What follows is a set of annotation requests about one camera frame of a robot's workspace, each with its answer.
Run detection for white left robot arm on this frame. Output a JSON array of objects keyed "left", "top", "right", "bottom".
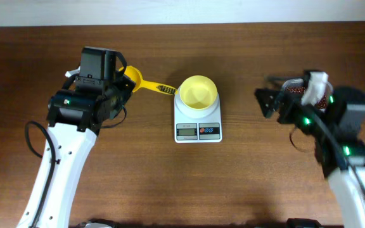
[{"left": 18, "top": 47, "right": 135, "bottom": 227}]

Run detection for white digital kitchen scale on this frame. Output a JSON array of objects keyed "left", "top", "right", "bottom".
[{"left": 174, "top": 94, "right": 222, "bottom": 143}]

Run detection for yellow plastic bowl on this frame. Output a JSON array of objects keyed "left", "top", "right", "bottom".
[{"left": 178, "top": 75, "right": 218, "bottom": 110}]

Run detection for red adzuki beans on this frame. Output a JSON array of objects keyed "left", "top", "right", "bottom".
[{"left": 285, "top": 86, "right": 328, "bottom": 110}]

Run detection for yellow plastic measuring scoop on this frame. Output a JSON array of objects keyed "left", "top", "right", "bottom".
[{"left": 119, "top": 65, "right": 177, "bottom": 95}]

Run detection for clear plastic container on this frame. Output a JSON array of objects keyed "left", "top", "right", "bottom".
[{"left": 281, "top": 78, "right": 334, "bottom": 111}]

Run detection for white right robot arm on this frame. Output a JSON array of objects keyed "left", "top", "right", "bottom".
[{"left": 255, "top": 70, "right": 365, "bottom": 227}]

